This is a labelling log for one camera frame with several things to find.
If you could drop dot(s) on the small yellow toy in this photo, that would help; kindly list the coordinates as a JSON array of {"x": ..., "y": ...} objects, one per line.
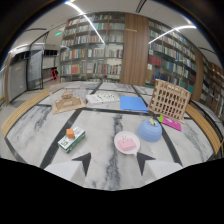
[{"x": 152, "y": 121}]

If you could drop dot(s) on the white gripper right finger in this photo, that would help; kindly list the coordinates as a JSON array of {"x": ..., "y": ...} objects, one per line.
[{"x": 159, "y": 168}]

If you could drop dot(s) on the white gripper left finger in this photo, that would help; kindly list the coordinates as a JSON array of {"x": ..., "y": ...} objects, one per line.
[{"x": 68, "y": 169}]

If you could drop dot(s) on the red stool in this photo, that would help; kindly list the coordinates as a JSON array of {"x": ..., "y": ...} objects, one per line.
[{"x": 54, "y": 74}]

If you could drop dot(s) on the green white carton box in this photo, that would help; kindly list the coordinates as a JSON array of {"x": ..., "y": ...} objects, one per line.
[{"x": 72, "y": 140}]

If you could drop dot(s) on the large library bookshelf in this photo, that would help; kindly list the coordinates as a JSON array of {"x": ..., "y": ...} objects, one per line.
[{"x": 93, "y": 47}]

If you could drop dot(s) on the blue folder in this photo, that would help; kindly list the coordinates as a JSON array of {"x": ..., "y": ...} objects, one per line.
[{"x": 133, "y": 103}]

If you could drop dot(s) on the wooden palace model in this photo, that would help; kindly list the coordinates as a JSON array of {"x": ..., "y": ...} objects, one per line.
[{"x": 67, "y": 102}]

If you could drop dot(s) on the blue upturned bowl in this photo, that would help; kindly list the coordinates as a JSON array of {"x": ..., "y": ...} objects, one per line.
[{"x": 149, "y": 131}]

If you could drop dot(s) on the white round plate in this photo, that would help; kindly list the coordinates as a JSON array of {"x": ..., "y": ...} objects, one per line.
[{"x": 127, "y": 142}]

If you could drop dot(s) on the wooden pillar panel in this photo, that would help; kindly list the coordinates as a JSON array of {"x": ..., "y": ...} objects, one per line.
[{"x": 134, "y": 50}]

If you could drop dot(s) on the side library bookshelf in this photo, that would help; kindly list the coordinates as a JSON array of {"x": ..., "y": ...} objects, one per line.
[{"x": 170, "y": 58}]

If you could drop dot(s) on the white dotted board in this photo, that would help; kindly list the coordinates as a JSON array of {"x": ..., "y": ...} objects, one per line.
[{"x": 102, "y": 98}]

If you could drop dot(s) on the small orange cube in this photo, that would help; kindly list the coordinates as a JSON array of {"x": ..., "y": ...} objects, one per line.
[{"x": 70, "y": 133}]

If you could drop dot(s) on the wooden curved bench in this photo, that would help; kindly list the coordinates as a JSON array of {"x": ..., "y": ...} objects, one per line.
[
  {"x": 204, "y": 125},
  {"x": 23, "y": 111}
]

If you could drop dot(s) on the pink flat package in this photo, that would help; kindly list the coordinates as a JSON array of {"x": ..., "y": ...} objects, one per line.
[{"x": 171, "y": 123}]

